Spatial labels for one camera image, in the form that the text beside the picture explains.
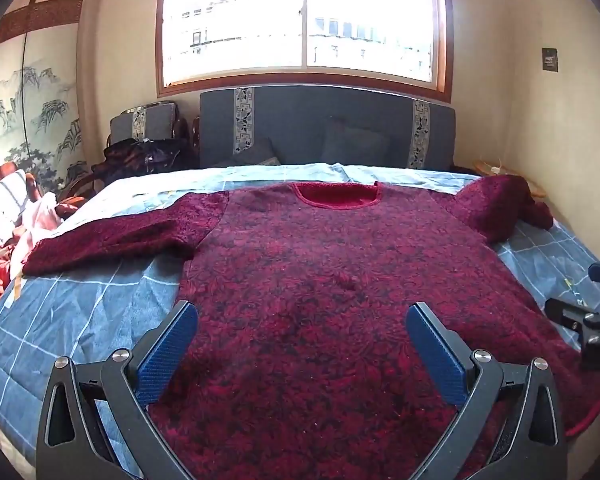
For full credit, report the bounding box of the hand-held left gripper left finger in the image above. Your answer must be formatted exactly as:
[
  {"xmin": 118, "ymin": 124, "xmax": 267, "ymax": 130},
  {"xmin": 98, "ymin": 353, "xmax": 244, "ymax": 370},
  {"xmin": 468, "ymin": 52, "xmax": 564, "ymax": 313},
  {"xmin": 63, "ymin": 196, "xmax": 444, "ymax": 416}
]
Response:
[{"xmin": 36, "ymin": 300, "xmax": 201, "ymax": 480}]

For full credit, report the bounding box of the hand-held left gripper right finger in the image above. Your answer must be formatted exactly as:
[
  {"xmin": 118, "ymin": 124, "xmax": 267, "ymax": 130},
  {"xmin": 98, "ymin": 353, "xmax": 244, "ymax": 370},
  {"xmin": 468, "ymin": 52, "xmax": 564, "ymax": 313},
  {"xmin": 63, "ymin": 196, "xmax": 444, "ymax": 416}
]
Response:
[{"xmin": 405, "ymin": 301, "xmax": 568, "ymax": 480}]

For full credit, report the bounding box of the dark red patterned sweater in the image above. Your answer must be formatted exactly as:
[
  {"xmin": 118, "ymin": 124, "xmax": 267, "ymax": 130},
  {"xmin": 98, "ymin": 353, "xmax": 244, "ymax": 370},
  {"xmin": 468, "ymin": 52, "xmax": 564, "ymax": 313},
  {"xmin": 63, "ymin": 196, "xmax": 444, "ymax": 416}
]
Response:
[{"xmin": 22, "ymin": 176, "xmax": 600, "ymax": 480}]

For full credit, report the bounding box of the blue checked bed quilt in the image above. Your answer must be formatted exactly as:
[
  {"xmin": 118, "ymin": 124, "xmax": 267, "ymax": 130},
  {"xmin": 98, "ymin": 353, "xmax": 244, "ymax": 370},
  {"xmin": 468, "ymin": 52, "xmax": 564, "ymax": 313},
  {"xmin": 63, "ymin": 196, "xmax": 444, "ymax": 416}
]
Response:
[{"xmin": 0, "ymin": 162, "xmax": 600, "ymax": 461}]

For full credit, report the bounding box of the small wooden side table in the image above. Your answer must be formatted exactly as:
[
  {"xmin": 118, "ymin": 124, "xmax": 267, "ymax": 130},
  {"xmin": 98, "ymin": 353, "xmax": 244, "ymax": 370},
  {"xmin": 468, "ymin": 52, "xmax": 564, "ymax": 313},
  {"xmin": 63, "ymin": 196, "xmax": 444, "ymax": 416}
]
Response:
[{"xmin": 470, "ymin": 159, "xmax": 548, "ymax": 198}]

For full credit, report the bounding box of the pink cloth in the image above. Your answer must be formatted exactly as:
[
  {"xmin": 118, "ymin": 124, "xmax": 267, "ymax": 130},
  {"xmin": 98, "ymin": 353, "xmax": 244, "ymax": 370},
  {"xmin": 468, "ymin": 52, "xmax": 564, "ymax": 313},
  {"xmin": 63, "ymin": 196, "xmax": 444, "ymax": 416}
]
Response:
[{"xmin": 10, "ymin": 195, "xmax": 63, "ymax": 281}]

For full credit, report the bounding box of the dark grey pillow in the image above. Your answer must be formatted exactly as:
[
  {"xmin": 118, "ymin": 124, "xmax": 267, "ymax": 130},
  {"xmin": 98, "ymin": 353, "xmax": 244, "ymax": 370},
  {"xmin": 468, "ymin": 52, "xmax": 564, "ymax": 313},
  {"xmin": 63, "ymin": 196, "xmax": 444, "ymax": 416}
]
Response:
[
  {"xmin": 322, "ymin": 119, "xmax": 391, "ymax": 166},
  {"xmin": 215, "ymin": 137, "xmax": 281, "ymax": 167}
]

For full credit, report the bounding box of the white striped cloth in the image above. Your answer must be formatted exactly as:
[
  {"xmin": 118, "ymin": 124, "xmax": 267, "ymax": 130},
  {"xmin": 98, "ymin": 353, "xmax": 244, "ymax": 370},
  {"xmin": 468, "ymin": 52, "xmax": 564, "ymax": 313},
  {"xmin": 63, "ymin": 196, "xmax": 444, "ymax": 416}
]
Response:
[{"xmin": 0, "ymin": 169, "xmax": 31, "ymax": 261}]

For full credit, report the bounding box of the grey cushioned chair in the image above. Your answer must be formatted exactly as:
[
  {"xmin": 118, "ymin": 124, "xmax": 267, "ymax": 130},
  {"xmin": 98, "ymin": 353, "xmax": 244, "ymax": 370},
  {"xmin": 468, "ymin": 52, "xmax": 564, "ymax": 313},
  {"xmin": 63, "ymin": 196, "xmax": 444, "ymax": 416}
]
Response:
[{"xmin": 110, "ymin": 102, "xmax": 178, "ymax": 143}]

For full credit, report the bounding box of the grey padded headboard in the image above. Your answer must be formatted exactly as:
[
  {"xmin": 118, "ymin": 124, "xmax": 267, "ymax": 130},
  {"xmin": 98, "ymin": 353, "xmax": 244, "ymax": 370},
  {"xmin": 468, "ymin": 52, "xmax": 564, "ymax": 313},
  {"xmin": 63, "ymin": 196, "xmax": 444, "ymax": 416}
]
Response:
[{"xmin": 199, "ymin": 85, "xmax": 457, "ymax": 171}]

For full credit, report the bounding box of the painted folding screen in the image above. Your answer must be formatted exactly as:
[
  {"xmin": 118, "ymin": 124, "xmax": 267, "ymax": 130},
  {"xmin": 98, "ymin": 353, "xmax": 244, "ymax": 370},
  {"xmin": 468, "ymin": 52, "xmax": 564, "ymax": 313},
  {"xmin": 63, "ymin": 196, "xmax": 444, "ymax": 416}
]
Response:
[{"xmin": 0, "ymin": 0, "xmax": 88, "ymax": 196}]

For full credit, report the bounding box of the wooden framed window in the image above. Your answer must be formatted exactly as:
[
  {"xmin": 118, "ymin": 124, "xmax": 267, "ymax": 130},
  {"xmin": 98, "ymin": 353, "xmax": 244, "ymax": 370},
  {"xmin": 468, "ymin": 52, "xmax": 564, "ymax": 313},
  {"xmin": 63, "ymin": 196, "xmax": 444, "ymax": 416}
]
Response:
[{"xmin": 156, "ymin": 0, "xmax": 453, "ymax": 98}]

